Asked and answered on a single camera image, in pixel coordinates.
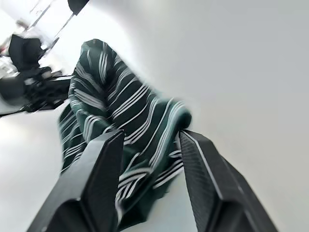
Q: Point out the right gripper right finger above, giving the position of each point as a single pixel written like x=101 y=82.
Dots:
x=217 y=188

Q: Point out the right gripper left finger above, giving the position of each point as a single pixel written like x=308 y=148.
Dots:
x=91 y=188

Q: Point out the green white striped T-shirt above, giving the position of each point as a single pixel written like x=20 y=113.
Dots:
x=125 y=101

